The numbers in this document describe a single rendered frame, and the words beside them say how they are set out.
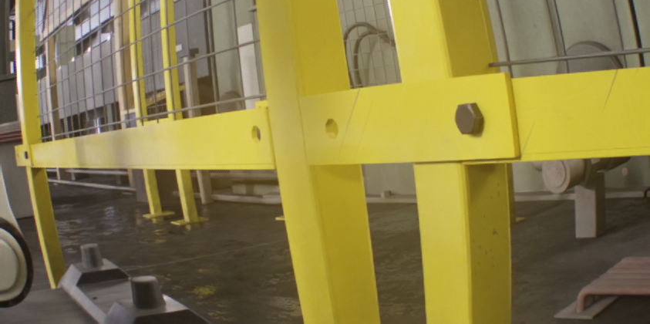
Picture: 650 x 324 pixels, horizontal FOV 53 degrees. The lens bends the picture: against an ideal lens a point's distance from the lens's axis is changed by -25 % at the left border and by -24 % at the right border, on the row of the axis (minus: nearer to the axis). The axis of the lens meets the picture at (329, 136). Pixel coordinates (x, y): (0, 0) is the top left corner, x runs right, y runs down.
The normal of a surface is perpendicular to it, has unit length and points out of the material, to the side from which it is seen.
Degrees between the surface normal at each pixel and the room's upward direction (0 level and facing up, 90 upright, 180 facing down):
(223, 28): 90
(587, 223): 90
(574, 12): 90
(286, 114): 90
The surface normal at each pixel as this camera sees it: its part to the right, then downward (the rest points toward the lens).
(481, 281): 0.60, -0.04
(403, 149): -0.79, 0.14
